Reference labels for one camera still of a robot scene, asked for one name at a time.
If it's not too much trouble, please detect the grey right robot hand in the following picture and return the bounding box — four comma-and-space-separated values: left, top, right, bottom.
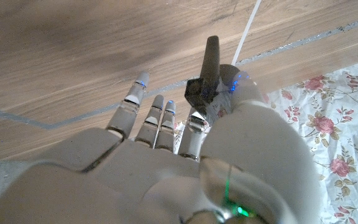
0, 70, 323, 224

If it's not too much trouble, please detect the black sprayer head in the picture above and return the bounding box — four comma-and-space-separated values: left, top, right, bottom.
183, 0, 263, 118

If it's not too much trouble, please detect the floral print curtain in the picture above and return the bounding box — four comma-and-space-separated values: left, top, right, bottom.
173, 60, 358, 224

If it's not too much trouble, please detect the grey tape outline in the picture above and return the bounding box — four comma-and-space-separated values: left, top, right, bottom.
0, 14, 358, 130

